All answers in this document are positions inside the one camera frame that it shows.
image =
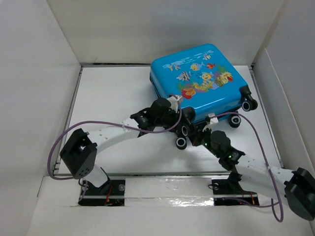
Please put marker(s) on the blue hard-shell suitcase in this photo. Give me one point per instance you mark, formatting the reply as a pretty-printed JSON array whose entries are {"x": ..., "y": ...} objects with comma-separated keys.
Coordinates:
[{"x": 208, "y": 84}]

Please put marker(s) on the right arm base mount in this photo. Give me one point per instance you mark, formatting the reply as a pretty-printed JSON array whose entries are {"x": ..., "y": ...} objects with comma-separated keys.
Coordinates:
[{"x": 227, "y": 193}]

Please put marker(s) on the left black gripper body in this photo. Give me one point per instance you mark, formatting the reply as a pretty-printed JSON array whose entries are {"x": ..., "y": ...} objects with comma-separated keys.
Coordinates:
[{"x": 170, "y": 120}]

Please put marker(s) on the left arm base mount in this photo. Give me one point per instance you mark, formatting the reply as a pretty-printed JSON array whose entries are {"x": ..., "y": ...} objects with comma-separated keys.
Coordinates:
[{"x": 111, "y": 195}]

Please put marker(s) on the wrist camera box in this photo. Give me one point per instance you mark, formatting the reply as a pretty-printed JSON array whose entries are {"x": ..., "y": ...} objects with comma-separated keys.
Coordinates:
[
  {"x": 211, "y": 120},
  {"x": 175, "y": 101}
]

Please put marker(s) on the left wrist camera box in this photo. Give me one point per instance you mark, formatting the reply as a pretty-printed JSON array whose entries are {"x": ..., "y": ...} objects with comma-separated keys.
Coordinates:
[{"x": 175, "y": 101}]

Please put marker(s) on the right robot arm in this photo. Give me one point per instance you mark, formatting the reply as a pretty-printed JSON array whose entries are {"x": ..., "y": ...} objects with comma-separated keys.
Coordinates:
[{"x": 296, "y": 189}]

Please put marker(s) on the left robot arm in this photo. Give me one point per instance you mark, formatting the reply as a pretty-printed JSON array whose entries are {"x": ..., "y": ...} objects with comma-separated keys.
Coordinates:
[{"x": 81, "y": 148}]

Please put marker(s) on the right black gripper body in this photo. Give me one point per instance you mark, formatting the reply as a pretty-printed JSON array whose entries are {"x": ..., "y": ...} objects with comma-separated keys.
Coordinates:
[{"x": 202, "y": 138}]

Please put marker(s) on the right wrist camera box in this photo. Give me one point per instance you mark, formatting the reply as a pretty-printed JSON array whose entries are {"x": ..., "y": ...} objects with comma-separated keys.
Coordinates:
[{"x": 211, "y": 120}]

